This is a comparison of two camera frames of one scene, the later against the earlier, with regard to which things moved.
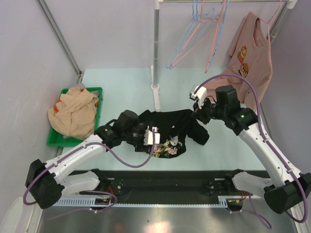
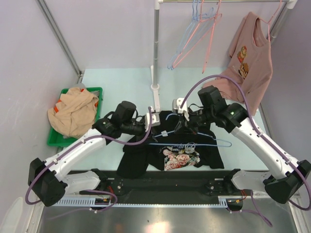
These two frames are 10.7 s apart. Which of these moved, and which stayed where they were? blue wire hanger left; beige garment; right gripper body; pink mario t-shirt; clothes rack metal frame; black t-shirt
Moved: black t-shirt; right gripper body
Stayed: beige garment; pink mario t-shirt; clothes rack metal frame; blue wire hanger left
